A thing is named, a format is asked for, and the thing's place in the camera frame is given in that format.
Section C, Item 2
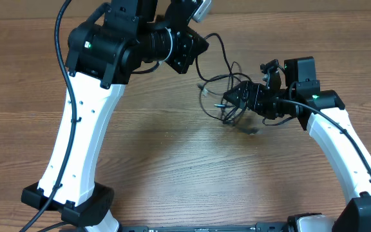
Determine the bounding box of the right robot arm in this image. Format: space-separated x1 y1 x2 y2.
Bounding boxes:
224 57 371 231

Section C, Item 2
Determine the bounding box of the black USB cable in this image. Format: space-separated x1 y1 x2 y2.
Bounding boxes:
194 32 254 122
198 61 260 135

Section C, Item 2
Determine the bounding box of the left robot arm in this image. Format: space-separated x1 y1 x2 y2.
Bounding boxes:
21 0 212 231

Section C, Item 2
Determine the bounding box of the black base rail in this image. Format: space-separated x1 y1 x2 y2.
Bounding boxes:
120 221 346 232

